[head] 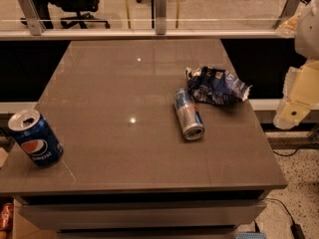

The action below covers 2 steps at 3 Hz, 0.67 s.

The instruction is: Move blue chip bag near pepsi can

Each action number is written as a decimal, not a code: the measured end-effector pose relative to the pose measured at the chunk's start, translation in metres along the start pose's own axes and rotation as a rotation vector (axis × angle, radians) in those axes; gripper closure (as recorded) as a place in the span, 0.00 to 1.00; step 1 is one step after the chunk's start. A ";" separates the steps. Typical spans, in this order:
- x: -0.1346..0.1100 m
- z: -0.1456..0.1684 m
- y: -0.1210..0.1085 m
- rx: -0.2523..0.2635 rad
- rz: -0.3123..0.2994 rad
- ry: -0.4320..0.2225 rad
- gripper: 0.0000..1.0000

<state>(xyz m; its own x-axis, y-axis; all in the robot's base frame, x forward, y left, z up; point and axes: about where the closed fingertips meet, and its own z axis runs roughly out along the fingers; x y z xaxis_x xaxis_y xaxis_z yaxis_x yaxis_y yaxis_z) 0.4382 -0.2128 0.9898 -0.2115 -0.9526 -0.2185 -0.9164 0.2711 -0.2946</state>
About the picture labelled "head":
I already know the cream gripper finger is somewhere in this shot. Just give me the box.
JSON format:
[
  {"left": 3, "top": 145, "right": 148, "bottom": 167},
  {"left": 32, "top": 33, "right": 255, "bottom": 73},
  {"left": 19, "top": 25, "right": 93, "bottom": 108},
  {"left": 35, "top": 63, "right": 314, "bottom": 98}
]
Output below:
[{"left": 273, "top": 60, "right": 319, "bottom": 129}]

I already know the blue chip bag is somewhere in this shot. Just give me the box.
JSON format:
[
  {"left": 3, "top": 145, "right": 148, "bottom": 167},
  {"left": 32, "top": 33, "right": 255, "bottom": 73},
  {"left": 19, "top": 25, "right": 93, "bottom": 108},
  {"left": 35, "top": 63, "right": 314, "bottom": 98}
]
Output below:
[{"left": 185, "top": 66, "right": 250, "bottom": 106}]

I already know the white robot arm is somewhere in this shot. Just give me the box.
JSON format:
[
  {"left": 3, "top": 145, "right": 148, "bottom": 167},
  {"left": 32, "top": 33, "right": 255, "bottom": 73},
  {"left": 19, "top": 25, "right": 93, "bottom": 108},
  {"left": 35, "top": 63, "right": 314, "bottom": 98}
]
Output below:
[{"left": 273, "top": 0, "right": 319, "bottom": 129}]

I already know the silver red bull can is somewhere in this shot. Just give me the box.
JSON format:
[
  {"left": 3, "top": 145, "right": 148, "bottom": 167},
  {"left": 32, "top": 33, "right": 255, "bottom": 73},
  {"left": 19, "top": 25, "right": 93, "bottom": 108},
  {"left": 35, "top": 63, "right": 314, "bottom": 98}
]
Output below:
[{"left": 174, "top": 88, "right": 204, "bottom": 140}]

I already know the blue pepsi can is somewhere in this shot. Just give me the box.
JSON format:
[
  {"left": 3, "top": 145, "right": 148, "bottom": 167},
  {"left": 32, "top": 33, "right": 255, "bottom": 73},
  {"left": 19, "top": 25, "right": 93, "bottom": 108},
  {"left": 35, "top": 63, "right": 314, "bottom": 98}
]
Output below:
[{"left": 8, "top": 110, "right": 63, "bottom": 167}]

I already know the orange snack bag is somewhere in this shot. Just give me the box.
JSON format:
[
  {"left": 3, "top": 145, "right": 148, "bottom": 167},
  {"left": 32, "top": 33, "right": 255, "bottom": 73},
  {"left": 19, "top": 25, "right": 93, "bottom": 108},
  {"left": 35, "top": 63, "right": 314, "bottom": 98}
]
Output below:
[{"left": 0, "top": 203, "right": 14, "bottom": 231}]

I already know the grey cabinet drawer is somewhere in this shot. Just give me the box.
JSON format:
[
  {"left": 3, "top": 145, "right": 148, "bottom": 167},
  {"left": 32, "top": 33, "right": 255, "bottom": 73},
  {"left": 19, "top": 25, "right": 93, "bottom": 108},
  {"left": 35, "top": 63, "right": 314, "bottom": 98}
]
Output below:
[{"left": 20, "top": 200, "right": 266, "bottom": 230}]

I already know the glass railing with metal posts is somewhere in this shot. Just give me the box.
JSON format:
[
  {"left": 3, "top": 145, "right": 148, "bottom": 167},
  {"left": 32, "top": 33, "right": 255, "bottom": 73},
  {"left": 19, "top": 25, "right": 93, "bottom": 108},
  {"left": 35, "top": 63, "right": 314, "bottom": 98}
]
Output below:
[{"left": 0, "top": 0, "right": 288, "bottom": 41}]

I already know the cardboard box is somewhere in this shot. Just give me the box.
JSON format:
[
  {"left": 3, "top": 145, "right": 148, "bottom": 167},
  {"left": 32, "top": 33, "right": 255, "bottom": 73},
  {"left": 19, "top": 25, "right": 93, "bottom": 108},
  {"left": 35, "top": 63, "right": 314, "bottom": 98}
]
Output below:
[{"left": 12, "top": 200, "right": 56, "bottom": 239}]

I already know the black floor cable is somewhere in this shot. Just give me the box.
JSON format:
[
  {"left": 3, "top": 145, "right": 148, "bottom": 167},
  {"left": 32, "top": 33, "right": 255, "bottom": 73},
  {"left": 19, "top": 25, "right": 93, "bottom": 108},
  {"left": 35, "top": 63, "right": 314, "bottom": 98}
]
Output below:
[{"left": 265, "top": 142, "right": 319, "bottom": 239}]

